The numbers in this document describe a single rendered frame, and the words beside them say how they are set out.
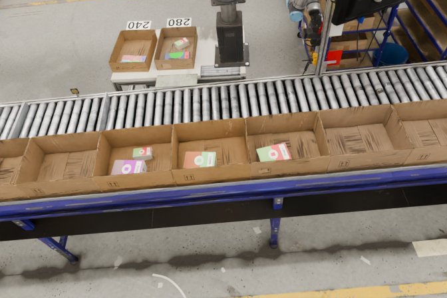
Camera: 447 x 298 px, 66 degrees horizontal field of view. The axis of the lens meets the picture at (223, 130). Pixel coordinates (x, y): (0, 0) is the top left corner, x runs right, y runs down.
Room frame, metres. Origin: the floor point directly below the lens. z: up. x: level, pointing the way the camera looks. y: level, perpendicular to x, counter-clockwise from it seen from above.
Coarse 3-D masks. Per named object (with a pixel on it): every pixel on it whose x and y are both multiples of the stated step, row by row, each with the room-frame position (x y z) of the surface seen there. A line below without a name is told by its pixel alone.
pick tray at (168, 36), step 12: (168, 36) 2.35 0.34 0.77; (180, 36) 2.33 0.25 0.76; (192, 36) 2.32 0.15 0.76; (156, 48) 2.11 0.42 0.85; (168, 48) 2.21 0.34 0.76; (192, 48) 2.17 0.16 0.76; (156, 60) 1.98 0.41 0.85; (168, 60) 1.96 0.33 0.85; (180, 60) 1.95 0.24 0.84; (192, 60) 1.95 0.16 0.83
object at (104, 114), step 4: (108, 96) 1.75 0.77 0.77; (104, 100) 1.67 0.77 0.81; (108, 100) 1.73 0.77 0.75; (104, 104) 1.65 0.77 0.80; (108, 104) 1.70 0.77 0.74; (104, 108) 1.62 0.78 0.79; (108, 108) 1.67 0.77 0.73; (104, 112) 1.60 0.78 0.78; (100, 116) 1.53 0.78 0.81; (104, 116) 1.57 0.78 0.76; (100, 120) 1.50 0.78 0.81; (104, 120) 1.54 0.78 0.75; (100, 124) 1.48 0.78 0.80; (104, 124) 1.52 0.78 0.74; (100, 128) 1.45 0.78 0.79; (104, 128) 1.49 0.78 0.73
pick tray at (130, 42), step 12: (120, 36) 2.35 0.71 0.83; (132, 36) 2.38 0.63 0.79; (144, 36) 2.36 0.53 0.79; (156, 36) 2.34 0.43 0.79; (120, 48) 2.27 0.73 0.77; (132, 48) 2.27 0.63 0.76; (144, 48) 2.25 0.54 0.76; (120, 60) 2.14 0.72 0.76; (120, 72) 2.01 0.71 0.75; (132, 72) 1.99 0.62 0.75; (144, 72) 1.98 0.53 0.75
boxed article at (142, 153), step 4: (136, 148) 1.15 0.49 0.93; (140, 148) 1.14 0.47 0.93; (144, 148) 1.14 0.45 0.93; (148, 148) 1.14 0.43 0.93; (136, 152) 1.12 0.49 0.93; (140, 152) 1.12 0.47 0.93; (144, 152) 1.11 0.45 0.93; (148, 152) 1.11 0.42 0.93; (152, 152) 1.13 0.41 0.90; (136, 156) 1.10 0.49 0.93; (140, 156) 1.10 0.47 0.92; (144, 156) 1.10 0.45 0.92; (148, 156) 1.09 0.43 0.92; (152, 156) 1.11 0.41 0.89
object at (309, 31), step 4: (304, 28) 1.81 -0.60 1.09; (308, 28) 1.80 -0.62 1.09; (312, 28) 1.80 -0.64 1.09; (316, 28) 1.80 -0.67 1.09; (304, 32) 1.78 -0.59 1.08; (308, 32) 1.76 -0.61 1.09; (312, 32) 1.76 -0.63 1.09; (316, 32) 1.76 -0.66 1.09; (304, 36) 1.76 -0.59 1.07; (308, 36) 1.75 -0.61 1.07; (312, 36) 1.75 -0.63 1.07; (316, 36) 1.75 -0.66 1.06; (320, 36) 1.75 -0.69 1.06; (312, 40) 1.77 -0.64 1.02; (316, 40) 1.76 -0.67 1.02
